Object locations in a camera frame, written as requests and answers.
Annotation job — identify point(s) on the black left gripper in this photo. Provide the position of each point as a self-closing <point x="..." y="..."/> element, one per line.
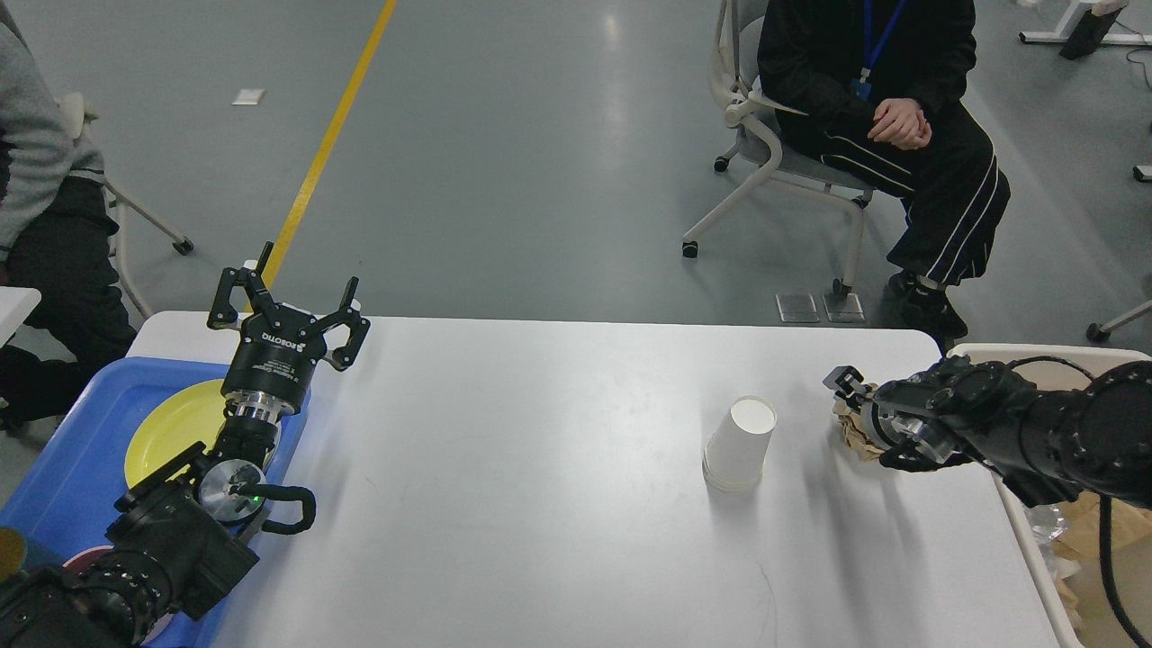
<point x="274" y="360"/>

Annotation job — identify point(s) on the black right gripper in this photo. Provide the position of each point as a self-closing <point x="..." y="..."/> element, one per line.
<point x="895" y="419"/>

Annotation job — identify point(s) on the brown paper ball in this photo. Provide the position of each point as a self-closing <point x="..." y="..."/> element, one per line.
<point x="855" y="431"/>

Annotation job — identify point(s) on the yellow plastic plate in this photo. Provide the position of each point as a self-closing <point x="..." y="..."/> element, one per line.
<point x="194" y="414"/>

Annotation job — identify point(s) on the white paper cup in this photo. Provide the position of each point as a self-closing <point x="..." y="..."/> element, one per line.
<point x="734" y="456"/>

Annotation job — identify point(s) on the dark teal mug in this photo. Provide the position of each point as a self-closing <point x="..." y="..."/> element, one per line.
<point x="16" y="553"/>

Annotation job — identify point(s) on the brown paper bag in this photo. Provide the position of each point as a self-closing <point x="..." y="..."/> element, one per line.
<point x="1076" y="561"/>

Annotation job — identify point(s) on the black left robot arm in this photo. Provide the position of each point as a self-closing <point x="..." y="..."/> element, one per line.
<point x="180" y="541"/>

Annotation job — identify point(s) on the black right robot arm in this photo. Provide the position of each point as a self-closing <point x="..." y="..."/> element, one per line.
<point x="1046" y="446"/>

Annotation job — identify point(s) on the metal floor socket plate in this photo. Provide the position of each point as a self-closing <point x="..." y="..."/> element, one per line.
<point x="797" y="308"/>

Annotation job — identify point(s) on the beige plastic bin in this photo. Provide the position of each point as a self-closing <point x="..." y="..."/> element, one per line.
<point x="1095" y="360"/>

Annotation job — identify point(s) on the white paper scrap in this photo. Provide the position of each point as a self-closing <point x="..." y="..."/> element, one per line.
<point x="249" y="96"/>

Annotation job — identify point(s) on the person in black trousers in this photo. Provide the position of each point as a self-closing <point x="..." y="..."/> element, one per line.
<point x="55" y="233"/>

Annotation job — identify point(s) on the white side table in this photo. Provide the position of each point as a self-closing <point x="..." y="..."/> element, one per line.
<point x="17" y="304"/>

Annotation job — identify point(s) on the person in striped black tracksuit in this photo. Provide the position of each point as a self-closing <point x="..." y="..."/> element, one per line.
<point x="875" y="89"/>

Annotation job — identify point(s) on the white office chair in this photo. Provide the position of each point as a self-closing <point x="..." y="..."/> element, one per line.
<point x="734" y="82"/>

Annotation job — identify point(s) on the white desk leg base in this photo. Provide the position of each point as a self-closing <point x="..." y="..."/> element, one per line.
<point x="1090" y="23"/>

